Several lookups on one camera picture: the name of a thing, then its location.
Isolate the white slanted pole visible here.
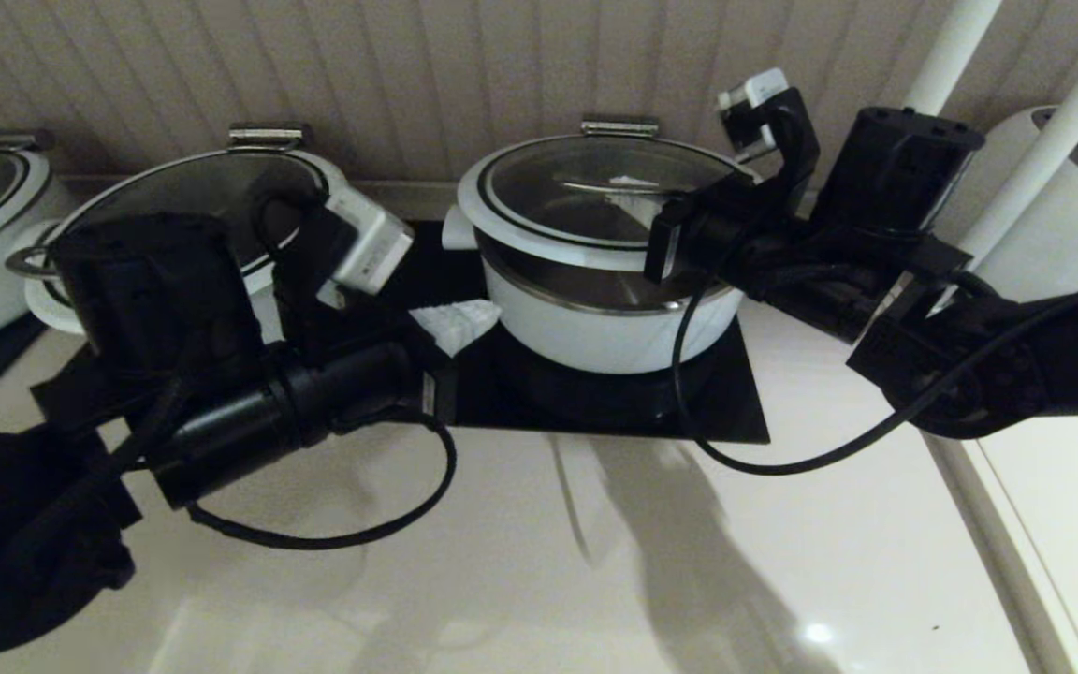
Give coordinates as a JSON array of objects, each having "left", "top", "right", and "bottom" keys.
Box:
[
  {"left": 904, "top": 0, "right": 1003, "bottom": 118},
  {"left": 955, "top": 0, "right": 1078, "bottom": 272}
]

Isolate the large black glass cooktop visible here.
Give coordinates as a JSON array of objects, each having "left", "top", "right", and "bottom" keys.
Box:
[{"left": 34, "top": 222, "right": 771, "bottom": 444}]

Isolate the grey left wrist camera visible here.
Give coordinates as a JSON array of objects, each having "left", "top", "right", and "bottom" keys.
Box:
[{"left": 324, "top": 187, "right": 415, "bottom": 296}]

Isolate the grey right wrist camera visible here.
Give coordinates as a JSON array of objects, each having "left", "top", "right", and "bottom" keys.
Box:
[{"left": 717, "top": 68, "right": 791, "bottom": 151}]

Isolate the white toaster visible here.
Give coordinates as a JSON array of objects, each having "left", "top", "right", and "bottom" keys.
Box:
[{"left": 969, "top": 105, "right": 1078, "bottom": 305}]

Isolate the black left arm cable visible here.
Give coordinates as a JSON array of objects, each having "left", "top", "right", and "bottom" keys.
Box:
[{"left": 183, "top": 412, "right": 458, "bottom": 550}]

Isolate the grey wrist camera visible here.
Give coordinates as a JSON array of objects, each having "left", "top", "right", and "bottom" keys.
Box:
[
  {"left": 324, "top": 187, "right": 415, "bottom": 296},
  {"left": 717, "top": 68, "right": 791, "bottom": 151}
]

